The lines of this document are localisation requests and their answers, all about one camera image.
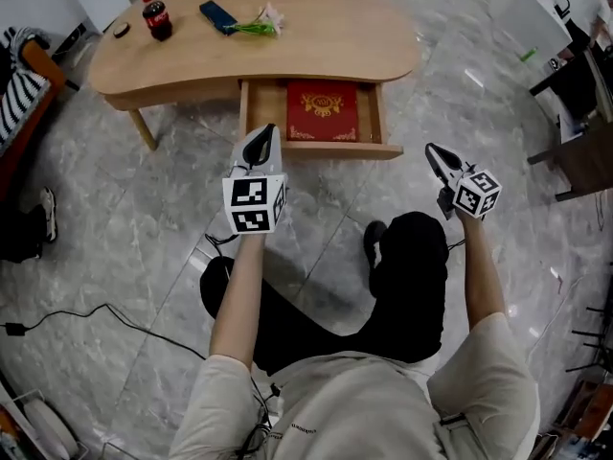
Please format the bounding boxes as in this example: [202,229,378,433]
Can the white filament spool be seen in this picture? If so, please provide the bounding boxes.
[23,398,78,457]

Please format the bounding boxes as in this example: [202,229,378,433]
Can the wooden drawer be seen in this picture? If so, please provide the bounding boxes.
[238,78,404,161]

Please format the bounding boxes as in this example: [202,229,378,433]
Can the cola bottle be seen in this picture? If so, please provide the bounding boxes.
[141,0,174,42]

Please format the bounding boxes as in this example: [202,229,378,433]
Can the dark wooden chair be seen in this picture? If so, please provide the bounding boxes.
[526,122,613,203]

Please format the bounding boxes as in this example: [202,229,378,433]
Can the wooden coffee table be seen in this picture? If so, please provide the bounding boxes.
[88,0,421,151]

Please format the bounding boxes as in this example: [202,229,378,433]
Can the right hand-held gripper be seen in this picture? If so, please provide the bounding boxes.
[424,143,504,221]

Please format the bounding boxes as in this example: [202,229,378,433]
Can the artificial pink flower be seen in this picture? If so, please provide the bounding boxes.
[223,1,286,38]

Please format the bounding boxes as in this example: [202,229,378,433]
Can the person's beige T-shirt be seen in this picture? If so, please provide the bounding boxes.
[167,311,542,460]

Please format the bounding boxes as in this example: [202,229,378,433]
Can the person's left forearm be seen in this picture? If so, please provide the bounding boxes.
[209,231,267,372]

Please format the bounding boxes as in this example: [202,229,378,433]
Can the person's right black shoe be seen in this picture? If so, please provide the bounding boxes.
[362,220,389,270]

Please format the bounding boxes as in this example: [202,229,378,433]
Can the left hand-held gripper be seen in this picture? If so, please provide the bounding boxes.
[221,123,290,236]

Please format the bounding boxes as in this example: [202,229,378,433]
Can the dark blue phone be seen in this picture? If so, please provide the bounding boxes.
[198,0,239,36]

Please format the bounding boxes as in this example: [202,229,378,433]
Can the white wire rack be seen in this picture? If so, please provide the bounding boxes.
[0,388,92,460]

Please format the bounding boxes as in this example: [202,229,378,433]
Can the person's right forearm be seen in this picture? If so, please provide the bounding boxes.
[454,211,509,330]

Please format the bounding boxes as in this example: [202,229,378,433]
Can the striped seat cushion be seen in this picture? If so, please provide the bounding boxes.
[0,72,53,148]

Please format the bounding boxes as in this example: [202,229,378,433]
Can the orange sofa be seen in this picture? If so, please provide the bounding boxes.
[0,35,68,200]

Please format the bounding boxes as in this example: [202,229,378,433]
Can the red book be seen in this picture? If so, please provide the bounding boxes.
[285,80,360,142]

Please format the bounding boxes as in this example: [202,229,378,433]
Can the grey harness strap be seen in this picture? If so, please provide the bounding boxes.
[433,412,485,460]

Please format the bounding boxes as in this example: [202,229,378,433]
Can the person's black trousers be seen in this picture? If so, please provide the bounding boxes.
[199,211,451,378]

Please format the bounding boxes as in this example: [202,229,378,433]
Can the black power cable with adapter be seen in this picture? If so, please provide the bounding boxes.
[0,303,207,361]

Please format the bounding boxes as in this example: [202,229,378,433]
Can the striped pillow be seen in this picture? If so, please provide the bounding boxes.
[2,26,52,61]

